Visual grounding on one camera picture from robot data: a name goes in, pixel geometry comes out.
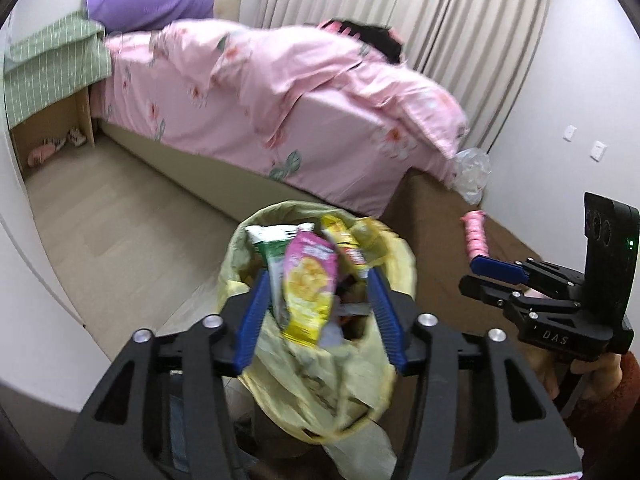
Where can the yellow plastic trash bag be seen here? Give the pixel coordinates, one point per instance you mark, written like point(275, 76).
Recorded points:
point(329, 388)

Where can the purple pillow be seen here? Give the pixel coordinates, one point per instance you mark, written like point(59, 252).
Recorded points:
point(145, 15)

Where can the pink floral duvet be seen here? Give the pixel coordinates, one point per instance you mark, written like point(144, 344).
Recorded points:
point(269, 70)

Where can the pink caterpillar toy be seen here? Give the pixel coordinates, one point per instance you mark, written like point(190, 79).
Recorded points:
point(474, 232)

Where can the striped beige curtain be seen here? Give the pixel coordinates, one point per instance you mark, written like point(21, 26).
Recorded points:
point(480, 50)

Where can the right hand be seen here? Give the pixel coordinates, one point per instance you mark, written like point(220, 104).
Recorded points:
point(575, 374)

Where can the green checked cloth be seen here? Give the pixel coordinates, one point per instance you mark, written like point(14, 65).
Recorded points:
point(52, 64)

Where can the yellow purple chip bag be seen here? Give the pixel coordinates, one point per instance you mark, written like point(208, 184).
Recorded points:
point(310, 271)

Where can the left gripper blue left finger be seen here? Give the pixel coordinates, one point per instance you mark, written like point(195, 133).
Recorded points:
point(257, 304)

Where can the white wall switch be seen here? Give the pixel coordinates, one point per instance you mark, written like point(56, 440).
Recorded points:
point(569, 132)

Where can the white wall socket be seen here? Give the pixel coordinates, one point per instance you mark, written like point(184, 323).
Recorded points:
point(598, 150)

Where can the pink floral bed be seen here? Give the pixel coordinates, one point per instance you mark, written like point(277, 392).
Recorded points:
point(321, 112)

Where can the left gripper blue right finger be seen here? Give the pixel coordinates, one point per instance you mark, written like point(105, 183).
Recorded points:
point(391, 310)

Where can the beige headboard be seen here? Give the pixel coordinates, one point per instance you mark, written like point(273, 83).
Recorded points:
point(228, 10)

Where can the black pink garment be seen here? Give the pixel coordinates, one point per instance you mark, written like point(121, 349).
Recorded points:
point(384, 39)

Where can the wooden bedside table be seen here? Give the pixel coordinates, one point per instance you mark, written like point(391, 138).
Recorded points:
point(53, 122)

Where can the white plastic bag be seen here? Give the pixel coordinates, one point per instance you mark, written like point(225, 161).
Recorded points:
point(470, 173)

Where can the orange fuzzy sleeve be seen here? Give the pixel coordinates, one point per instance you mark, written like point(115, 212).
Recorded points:
point(606, 427)

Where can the pink slippers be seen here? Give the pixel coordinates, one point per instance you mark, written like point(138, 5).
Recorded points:
point(49, 147)

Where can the blue jeans leg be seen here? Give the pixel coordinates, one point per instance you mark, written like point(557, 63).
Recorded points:
point(179, 456)

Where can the green snack bag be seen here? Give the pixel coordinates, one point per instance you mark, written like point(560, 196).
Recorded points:
point(271, 243)

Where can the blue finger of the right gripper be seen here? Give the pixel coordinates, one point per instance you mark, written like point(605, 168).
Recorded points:
point(506, 272)

